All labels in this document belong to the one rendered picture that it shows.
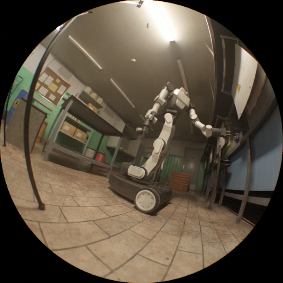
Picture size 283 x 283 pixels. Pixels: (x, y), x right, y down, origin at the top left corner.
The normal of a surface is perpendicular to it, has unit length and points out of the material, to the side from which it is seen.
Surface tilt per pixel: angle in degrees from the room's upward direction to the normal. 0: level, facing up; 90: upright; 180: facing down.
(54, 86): 90
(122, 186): 90
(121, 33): 180
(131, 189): 90
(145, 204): 90
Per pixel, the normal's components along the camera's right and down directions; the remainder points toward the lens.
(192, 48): -0.29, 0.91
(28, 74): 0.84, 0.10
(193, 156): -0.46, -0.39
